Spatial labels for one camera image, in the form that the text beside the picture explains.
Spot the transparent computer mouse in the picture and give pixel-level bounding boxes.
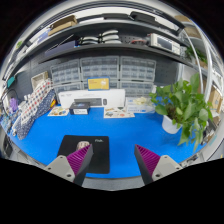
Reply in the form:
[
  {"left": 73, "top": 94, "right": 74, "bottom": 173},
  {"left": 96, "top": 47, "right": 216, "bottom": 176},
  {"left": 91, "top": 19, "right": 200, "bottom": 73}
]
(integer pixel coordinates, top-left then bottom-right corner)
[{"left": 76, "top": 140, "right": 91, "bottom": 151}]

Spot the yellow and blue box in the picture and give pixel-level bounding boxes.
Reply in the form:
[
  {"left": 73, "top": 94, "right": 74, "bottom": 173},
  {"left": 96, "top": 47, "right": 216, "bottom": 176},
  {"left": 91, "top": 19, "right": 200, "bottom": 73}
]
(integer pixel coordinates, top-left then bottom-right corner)
[{"left": 87, "top": 76, "right": 111, "bottom": 92}]

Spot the large printed sticker sheet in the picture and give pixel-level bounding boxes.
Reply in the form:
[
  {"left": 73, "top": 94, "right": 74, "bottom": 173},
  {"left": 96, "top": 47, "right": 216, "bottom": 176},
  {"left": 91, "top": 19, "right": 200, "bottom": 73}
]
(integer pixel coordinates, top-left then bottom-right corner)
[{"left": 103, "top": 106, "right": 136, "bottom": 120}]

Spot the small black box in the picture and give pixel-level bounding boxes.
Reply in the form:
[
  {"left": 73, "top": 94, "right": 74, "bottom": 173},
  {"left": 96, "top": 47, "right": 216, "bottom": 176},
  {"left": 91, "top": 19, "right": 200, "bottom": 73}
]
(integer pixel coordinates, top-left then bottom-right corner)
[{"left": 68, "top": 101, "right": 91, "bottom": 116}]

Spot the dark wall shelf unit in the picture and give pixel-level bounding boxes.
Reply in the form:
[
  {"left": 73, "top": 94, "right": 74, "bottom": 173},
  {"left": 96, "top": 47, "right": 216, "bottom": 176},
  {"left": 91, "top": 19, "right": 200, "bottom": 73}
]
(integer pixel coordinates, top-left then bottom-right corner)
[{"left": 2, "top": 8, "right": 224, "bottom": 101}]

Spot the small printed sticker sheet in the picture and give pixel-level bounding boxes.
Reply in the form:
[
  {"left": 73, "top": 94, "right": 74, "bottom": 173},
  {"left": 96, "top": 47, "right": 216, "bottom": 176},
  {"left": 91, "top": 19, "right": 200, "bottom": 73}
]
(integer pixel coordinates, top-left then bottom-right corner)
[{"left": 47, "top": 106, "right": 70, "bottom": 117}]

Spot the white and blue tissue box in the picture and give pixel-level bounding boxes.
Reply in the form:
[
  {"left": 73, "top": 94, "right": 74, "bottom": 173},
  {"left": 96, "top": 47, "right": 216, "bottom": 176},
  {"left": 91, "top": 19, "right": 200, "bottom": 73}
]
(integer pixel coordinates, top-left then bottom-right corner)
[{"left": 125, "top": 96, "right": 156, "bottom": 115}]

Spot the white plastic crate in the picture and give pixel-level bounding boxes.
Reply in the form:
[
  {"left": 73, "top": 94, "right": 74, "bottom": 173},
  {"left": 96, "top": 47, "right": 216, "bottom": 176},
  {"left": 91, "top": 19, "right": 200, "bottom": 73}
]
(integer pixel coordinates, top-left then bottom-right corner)
[{"left": 30, "top": 71, "right": 50, "bottom": 91}]

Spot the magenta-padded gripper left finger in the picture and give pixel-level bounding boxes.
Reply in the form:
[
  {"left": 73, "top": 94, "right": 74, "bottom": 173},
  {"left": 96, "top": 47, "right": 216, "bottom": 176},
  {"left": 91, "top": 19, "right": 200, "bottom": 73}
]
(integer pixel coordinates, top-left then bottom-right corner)
[{"left": 44, "top": 143, "right": 94, "bottom": 187}]

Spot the black mouse pad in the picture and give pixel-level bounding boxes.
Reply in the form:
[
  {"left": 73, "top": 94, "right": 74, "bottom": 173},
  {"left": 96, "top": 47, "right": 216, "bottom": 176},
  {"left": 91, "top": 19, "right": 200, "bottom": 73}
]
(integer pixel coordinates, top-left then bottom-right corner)
[{"left": 57, "top": 134, "right": 111, "bottom": 175}]

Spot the green plant in white pot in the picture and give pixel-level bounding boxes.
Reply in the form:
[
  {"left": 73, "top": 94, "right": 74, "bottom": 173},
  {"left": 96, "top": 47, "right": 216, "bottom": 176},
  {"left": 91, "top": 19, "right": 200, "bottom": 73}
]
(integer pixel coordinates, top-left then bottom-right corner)
[{"left": 148, "top": 73, "right": 215, "bottom": 152}]

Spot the long white keyboard box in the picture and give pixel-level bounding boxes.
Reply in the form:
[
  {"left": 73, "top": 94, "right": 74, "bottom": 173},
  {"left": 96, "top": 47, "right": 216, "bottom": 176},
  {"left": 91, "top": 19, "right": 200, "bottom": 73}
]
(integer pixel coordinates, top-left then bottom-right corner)
[{"left": 57, "top": 88, "right": 127, "bottom": 109}]

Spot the patterned fabric bundle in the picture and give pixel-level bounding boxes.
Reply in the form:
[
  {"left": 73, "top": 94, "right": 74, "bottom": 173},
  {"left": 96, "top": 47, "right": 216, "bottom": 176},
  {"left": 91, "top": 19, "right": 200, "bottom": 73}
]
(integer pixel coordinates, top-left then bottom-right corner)
[{"left": 15, "top": 77, "right": 57, "bottom": 140}]

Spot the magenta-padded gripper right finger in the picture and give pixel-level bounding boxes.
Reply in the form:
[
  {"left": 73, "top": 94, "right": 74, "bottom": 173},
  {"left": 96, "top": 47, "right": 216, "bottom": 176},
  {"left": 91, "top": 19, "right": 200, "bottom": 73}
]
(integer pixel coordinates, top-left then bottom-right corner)
[{"left": 134, "top": 143, "right": 184, "bottom": 186}]

